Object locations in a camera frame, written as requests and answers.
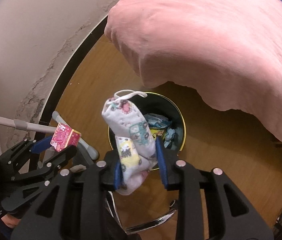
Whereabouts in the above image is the grey white chair frame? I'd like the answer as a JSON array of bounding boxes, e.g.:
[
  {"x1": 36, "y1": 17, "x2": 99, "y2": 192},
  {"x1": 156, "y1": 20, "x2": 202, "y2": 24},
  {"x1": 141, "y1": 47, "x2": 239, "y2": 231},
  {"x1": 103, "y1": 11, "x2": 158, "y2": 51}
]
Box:
[{"x1": 0, "y1": 110, "x2": 179, "y2": 233}]

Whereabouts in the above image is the pink bed cover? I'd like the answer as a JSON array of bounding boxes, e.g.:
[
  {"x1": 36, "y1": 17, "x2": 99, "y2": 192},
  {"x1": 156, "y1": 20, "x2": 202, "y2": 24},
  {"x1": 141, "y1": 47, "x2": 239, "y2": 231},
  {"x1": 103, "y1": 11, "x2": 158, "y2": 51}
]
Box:
[{"x1": 105, "y1": 0, "x2": 282, "y2": 142}]

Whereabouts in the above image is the black gold trash bin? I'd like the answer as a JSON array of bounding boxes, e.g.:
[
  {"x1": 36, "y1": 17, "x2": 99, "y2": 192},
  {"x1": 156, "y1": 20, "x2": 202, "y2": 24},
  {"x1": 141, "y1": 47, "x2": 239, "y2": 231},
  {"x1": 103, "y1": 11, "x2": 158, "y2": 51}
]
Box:
[{"x1": 107, "y1": 91, "x2": 187, "y2": 172}]

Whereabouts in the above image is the pink small box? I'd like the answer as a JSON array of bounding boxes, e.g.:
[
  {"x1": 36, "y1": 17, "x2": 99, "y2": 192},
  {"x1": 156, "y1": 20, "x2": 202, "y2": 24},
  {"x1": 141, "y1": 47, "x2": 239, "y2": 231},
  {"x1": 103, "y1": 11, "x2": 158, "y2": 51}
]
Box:
[{"x1": 50, "y1": 122, "x2": 81, "y2": 152}]

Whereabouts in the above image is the person left hand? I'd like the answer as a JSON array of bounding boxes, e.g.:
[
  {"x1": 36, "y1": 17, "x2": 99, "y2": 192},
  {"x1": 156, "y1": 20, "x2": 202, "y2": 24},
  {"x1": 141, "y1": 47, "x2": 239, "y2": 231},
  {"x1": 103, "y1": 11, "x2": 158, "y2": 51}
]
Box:
[{"x1": 1, "y1": 214, "x2": 21, "y2": 229}]

